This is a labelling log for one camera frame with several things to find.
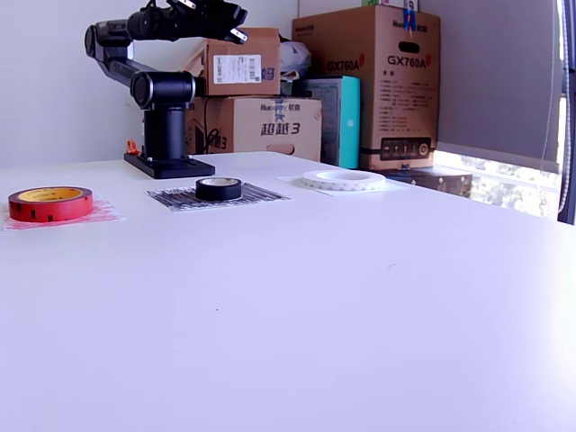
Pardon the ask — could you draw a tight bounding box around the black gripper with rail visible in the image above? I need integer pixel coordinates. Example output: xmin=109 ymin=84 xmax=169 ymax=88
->
xmin=177 ymin=0 xmax=249 ymax=46

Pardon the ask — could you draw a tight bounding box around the black tape roll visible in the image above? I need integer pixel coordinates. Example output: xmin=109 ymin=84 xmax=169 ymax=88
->
xmin=194 ymin=176 xmax=243 ymax=203

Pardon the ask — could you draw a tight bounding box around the white tape roll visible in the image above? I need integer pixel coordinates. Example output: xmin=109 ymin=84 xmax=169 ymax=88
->
xmin=301 ymin=169 xmax=387 ymax=193

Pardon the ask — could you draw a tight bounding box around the red tape roll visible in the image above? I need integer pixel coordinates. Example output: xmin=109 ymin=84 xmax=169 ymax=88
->
xmin=7 ymin=186 xmax=95 ymax=224

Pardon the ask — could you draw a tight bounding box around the small cardboard box shipping label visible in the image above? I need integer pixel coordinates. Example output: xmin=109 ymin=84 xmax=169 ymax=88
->
xmin=188 ymin=27 xmax=283 ymax=97

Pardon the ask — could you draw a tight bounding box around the white plastic bag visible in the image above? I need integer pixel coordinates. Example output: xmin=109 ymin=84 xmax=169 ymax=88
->
xmin=279 ymin=39 xmax=312 ymax=83

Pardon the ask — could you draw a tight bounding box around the wide cardboard box blue print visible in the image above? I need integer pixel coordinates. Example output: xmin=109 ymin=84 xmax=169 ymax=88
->
xmin=184 ymin=96 xmax=323 ymax=163

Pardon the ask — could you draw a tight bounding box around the teal sided printed box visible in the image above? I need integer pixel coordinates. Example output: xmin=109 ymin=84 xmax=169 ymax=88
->
xmin=292 ymin=75 xmax=361 ymax=170

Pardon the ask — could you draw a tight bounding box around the blank white paper sheet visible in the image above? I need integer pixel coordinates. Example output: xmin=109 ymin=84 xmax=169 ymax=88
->
xmin=276 ymin=173 xmax=409 ymax=198

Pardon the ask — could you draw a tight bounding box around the black scribbled paper sheet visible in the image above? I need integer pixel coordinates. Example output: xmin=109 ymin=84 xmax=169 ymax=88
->
xmin=144 ymin=180 xmax=293 ymax=212

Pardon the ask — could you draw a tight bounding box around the blue clip on box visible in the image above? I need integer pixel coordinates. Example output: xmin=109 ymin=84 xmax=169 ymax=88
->
xmin=401 ymin=0 xmax=420 ymax=32

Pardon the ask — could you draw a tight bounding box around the large GX760A cardboard box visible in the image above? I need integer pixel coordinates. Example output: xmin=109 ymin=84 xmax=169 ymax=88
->
xmin=291 ymin=4 xmax=441 ymax=171

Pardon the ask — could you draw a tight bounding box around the red scribbled paper sheet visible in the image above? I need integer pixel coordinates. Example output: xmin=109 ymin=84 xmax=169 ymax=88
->
xmin=2 ymin=197 xmax=123 ymax=232

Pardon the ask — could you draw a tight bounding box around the grey roller blind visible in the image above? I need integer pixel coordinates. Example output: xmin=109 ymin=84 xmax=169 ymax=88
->
xmin=420 ymin=0 xmax=566 ymax=176

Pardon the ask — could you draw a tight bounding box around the black power cable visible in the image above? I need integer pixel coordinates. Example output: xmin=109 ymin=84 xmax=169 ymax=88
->
xmin=202 ymin=96 xmax=224 ymax=154

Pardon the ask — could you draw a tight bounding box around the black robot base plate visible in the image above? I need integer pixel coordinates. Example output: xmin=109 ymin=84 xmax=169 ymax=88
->
xmin=123 ymin=151 xmax=216 ymax=180

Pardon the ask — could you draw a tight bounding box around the thin blind pull cord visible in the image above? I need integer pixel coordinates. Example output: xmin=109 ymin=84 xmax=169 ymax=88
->
xmin=540 ymin=0 xmax=563 ymax=175

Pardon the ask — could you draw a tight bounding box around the dark window frame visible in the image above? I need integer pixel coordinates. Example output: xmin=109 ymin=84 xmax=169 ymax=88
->
xmin=556 ymin=0 xmax=576 ymax=225

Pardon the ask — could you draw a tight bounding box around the white bead chain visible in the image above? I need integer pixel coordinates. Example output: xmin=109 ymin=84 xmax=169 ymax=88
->
xmin=558 ymin=58 xmax=576 ymax=212

